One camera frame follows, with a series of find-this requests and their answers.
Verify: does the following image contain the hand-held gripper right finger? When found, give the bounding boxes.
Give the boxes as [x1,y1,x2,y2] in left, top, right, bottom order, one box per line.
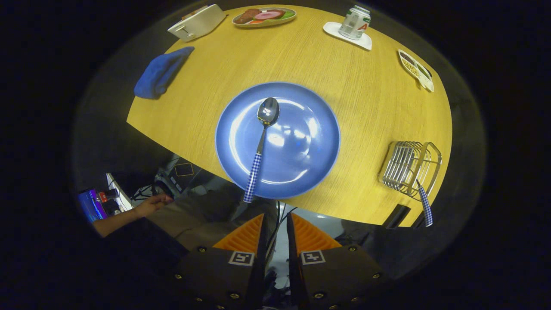
[286,212,394,310]

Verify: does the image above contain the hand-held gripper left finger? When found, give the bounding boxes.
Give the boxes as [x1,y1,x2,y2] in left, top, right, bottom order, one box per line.
[172,213,269,310]

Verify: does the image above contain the fork with checked handle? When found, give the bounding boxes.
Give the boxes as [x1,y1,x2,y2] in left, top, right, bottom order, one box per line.
[415,180,433,227]

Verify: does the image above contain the spoon with checked handle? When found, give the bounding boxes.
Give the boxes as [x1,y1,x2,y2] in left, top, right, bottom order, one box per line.
[243,97,280,203]

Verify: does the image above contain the person's grey trousers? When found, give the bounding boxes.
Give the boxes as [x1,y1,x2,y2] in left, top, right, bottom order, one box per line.
[146,185,276,252]

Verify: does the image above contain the blue round plate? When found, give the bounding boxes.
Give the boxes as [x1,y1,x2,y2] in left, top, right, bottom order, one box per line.
[215,81,341,199]

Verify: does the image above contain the black box device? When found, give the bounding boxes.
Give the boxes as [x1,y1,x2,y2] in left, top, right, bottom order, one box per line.
[166,161,203,194]

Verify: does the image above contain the white flat panel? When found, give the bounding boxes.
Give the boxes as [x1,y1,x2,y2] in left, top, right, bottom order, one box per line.
[106,173,133,211]

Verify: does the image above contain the phone with lit screen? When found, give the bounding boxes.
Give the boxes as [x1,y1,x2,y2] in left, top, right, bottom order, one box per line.
[77,189,108,223]

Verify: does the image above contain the blue folded towel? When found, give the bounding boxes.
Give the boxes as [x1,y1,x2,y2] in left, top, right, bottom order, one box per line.
[134,46,195,99]

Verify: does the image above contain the white divided snack dish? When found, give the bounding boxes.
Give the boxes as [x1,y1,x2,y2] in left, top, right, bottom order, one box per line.
[398,49,435,93]

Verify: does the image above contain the white coaster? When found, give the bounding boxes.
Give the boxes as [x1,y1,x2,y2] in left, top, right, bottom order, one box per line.
[323,22,372,51]

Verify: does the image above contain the grey food plate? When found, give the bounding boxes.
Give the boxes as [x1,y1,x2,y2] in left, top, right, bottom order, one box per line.
[232,7,297,28]

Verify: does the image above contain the white toaster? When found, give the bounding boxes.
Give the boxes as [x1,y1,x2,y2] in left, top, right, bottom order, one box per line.
[167,4,227,42]

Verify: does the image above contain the brown meat piece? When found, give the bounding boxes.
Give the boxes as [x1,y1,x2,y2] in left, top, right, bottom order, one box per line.
[234,9,261,24]

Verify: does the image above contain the brown toast slice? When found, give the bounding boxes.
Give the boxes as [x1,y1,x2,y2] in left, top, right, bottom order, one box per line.
[183,5,210,19]

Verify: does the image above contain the metal wire cutlery rack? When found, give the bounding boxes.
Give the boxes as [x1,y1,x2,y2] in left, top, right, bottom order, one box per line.
[378,141,443,202]

